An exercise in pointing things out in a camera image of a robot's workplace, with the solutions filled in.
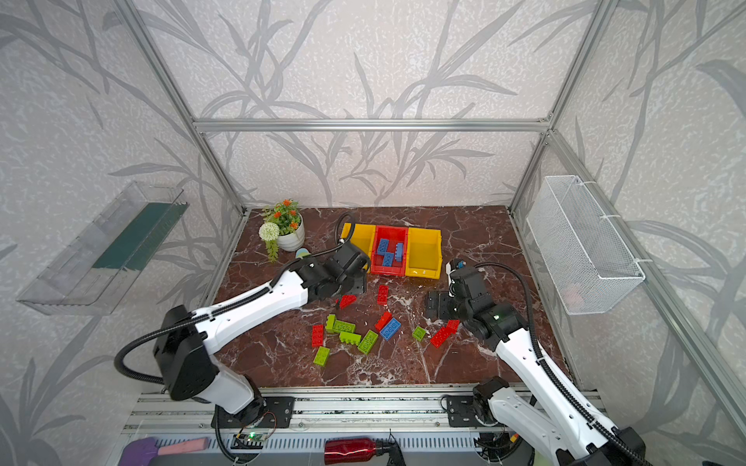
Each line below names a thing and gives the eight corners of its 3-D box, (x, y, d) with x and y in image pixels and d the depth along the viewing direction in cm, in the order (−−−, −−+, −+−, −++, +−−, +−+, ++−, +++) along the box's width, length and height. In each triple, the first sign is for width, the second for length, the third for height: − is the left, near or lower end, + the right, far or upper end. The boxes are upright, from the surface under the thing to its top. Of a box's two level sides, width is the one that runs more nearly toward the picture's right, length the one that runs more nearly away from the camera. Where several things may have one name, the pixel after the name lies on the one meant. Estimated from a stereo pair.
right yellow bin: (405, 281, 101) (406, 269, 95) (404, 240, 113) (405, 227, 107) (442, 281, 101) (446, 269, 95) (437, 241, 113) (440, 227, 107)
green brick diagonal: (358, 349, 86) (357, 347, 84) (369, 331, 90) (368, 328, 88) (368, 355, 85) (368, 353, 83) (379, 336, 88) (379, 334, 87)
